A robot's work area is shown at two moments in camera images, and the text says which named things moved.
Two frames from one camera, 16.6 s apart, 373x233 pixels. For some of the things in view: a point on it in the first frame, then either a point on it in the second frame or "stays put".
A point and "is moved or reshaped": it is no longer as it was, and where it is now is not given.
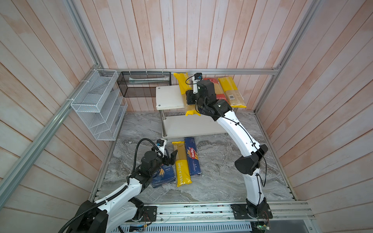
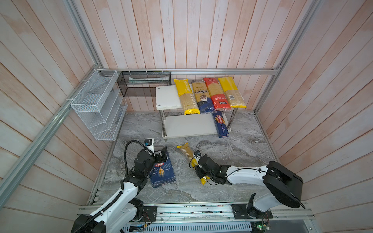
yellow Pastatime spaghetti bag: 182,170 -> 194,159
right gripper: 190,96 -> 198,173
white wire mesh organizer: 100,105 stays put
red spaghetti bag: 219,93 stays put
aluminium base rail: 245,212 stays put
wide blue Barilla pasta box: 164,175 stays put
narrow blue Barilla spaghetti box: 192,156 -> 221,125
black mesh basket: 137,84 stays put
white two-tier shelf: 175,122 stays put
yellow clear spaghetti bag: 234,97 stays put
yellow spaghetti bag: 184,85 is moved or reshaped
